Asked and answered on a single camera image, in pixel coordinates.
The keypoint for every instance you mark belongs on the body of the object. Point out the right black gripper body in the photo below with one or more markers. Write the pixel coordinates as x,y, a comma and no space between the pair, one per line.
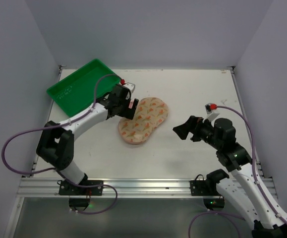
194,128

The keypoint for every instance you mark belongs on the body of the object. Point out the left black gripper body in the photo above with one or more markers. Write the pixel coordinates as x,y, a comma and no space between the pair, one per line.
131,109

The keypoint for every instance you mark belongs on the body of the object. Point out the carrot print laundry bag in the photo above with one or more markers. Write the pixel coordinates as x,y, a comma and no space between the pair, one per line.
150,113

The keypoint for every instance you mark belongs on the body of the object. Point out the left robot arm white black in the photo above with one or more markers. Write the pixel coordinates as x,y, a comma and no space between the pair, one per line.
56,145

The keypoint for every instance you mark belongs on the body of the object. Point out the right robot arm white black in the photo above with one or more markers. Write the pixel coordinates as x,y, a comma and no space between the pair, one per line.
240,184

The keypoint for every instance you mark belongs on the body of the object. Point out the green plastic tray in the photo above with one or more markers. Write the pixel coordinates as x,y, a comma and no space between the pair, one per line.
75,93

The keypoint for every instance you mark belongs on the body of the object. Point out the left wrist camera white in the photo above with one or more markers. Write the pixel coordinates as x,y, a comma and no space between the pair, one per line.
128,85

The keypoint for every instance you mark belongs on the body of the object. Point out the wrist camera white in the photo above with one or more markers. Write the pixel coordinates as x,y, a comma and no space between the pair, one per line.
128,85
212,111

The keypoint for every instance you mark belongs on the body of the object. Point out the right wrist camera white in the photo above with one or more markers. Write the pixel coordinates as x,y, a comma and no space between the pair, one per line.
212,111

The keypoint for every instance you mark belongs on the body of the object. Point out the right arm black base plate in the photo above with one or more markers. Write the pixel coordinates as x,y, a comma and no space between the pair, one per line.
201,186

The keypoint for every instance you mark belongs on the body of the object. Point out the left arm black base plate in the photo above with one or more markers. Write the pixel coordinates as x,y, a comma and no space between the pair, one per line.
79,197

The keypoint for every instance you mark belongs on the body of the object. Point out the aluminium mounting rail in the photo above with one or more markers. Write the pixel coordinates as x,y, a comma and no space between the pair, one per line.
126,188

